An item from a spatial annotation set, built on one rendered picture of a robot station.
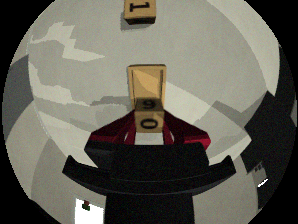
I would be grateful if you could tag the tan cardboard cube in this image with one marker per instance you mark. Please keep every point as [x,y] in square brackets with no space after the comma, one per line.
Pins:
[139,11]
[149,115]

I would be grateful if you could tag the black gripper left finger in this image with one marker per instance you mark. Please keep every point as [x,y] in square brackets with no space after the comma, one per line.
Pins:
[117,130]

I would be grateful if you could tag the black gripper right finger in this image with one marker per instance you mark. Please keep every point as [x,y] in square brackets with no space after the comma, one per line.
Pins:
[182,132]

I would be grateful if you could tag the tan cardboard tray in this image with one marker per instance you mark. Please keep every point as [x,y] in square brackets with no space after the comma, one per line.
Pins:
[147,81]

